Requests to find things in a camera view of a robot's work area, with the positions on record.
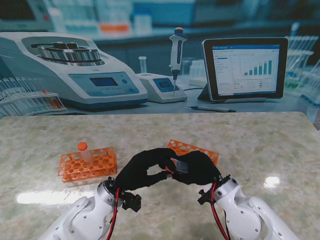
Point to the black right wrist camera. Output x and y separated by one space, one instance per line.
205 197

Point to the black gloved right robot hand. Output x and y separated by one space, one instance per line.
202 170

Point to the clear plastic test tube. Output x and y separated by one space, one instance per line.
87 156
182 166

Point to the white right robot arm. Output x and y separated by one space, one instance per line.
252 212

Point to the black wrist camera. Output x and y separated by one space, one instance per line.
205 197
132 202

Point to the printed laboratory backdrop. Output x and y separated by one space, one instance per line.
150 50

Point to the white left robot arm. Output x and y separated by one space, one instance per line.
82 217

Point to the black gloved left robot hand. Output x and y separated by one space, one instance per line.
137 170

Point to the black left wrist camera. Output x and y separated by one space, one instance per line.
132 202

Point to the empty orange test tube rack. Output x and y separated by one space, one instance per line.
100 165

